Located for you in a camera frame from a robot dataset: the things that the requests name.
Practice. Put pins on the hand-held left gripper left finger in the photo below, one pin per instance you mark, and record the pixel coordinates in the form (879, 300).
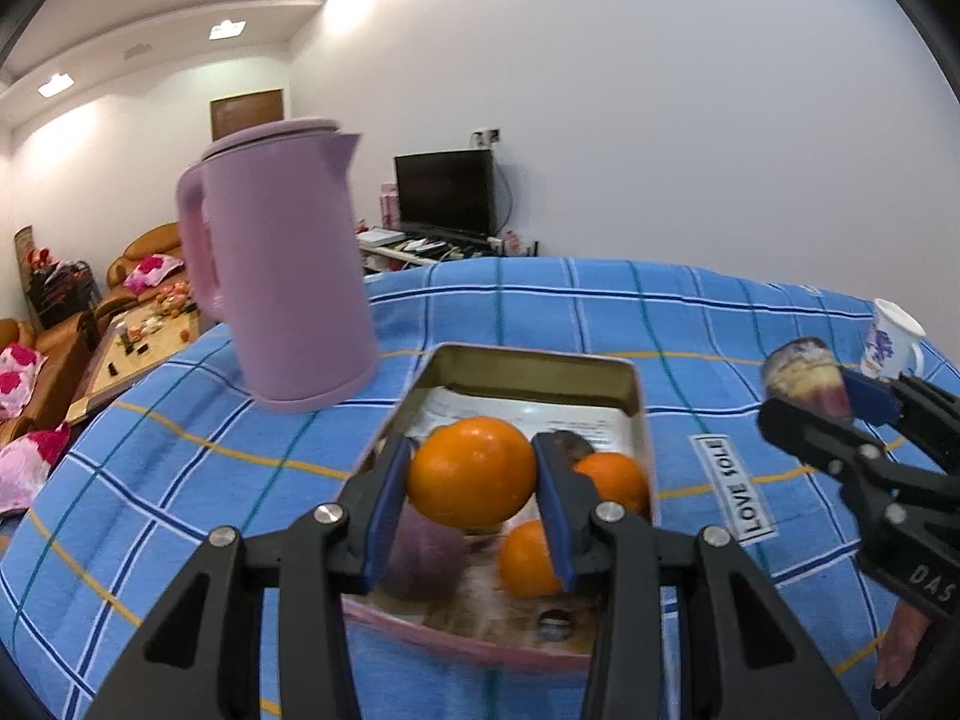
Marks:
(386, 510)

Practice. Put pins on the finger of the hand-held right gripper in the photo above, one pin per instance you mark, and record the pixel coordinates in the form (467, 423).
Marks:
(870, 397)
(802, 427)

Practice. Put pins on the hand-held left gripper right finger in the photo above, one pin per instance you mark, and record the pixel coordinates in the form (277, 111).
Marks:
(555, 517)

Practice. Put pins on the small orange tangerine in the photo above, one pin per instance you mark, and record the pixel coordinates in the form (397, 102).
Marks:
(619, 481)
(529, 559)

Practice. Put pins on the round purple fruit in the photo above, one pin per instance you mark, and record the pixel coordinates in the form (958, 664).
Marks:
(424, 551)

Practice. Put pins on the large orange tangerine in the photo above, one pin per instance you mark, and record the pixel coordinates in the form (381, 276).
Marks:
(471, 472)

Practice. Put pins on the pink tin box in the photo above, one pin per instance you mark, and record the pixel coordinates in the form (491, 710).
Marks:
(525, 367)

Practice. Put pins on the person's right hand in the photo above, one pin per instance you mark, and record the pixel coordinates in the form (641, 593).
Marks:
(904, 645)

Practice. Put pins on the white mug with purple print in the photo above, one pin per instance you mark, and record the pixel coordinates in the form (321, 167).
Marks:
(889, 349)

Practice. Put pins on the printed paper leaflet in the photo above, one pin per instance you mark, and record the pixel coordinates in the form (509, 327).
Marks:
(480, 405)

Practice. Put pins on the blue plaid towel cloth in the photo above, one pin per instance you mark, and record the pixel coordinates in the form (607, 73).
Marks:
(225, 480)

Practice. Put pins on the pink electric kettle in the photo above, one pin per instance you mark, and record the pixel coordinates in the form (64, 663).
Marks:
(285, 277)

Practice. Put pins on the white television stand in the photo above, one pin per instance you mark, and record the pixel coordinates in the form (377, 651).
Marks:
(420, 255)

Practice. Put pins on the flat white set-top box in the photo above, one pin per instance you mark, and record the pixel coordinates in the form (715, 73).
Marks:
(379, 235)

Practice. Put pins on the wooden coffee table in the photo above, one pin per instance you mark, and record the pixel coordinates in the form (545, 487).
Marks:
(127, 367)

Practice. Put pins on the pink carton box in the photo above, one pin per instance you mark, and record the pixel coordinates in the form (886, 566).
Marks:
(388, 204)

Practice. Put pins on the black flat television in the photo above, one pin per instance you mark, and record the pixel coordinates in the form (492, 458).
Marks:
(444, 191)

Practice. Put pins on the pink floral cushion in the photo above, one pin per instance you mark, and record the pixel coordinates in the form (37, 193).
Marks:
(15, 379)
(150, 271)
(30, 465)

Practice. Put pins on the dark cluttered rack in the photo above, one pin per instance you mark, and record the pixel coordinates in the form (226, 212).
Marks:
(60, 289)

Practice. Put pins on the brown wooden door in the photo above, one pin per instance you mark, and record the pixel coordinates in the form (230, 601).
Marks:
(247, 112)

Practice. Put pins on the ceiling light panel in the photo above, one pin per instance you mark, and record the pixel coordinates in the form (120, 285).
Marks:
(54, 84)
(227, 28)

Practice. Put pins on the ceiling air vent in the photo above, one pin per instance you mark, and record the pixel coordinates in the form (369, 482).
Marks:
(139, 51)

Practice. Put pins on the wall power socket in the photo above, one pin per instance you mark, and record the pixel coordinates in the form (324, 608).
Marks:
(486, 136)

